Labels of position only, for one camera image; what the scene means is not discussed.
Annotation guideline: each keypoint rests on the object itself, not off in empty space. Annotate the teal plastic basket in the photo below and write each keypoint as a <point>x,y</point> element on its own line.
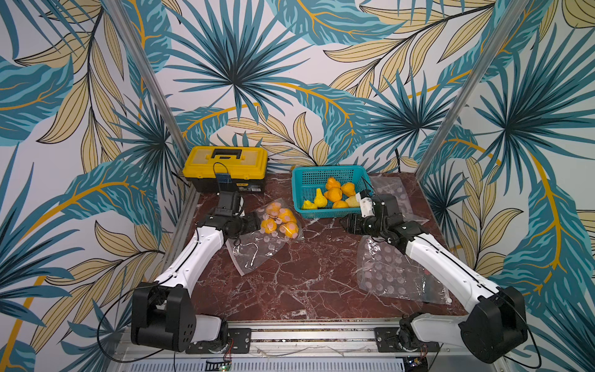
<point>305,181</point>

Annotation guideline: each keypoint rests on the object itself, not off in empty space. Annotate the dotted zip-top bag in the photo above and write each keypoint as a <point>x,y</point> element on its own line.
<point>382,270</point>
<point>252,249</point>

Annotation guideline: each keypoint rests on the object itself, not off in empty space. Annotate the orange fruits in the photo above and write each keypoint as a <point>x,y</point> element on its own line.
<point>279,220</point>

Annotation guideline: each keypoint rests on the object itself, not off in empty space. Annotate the yellow black toolbox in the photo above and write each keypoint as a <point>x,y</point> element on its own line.
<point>230,169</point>

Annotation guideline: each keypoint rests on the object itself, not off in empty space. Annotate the yellow pear long neck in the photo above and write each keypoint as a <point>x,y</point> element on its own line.
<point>320,200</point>

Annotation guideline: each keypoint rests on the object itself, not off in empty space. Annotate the left aluminium frame post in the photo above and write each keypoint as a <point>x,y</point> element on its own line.
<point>127,32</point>

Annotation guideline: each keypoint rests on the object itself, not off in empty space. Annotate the clear zip-top bag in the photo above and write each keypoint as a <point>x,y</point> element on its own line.
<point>395,187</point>

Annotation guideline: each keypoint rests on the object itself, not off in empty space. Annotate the yellow fruit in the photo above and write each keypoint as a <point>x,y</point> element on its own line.
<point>340,205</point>

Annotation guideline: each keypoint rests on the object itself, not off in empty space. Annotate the aluminium frame post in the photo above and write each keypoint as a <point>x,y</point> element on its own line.
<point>127,32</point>
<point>514,13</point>

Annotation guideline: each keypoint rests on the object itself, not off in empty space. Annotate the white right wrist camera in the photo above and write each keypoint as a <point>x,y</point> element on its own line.
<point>366,207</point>

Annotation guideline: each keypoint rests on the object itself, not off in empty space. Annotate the right aluminium frame post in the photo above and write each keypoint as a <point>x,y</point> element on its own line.
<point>514,13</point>

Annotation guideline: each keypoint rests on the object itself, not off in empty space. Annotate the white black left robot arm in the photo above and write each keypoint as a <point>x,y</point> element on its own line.
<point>163,315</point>

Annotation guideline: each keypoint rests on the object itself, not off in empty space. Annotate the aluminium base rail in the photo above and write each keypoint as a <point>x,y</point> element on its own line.
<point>304,345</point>

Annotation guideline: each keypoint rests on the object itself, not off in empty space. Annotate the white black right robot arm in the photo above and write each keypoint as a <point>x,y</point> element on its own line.
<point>495,321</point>

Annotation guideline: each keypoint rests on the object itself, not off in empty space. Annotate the orange pear from bag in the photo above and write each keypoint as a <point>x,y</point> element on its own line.
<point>334,194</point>

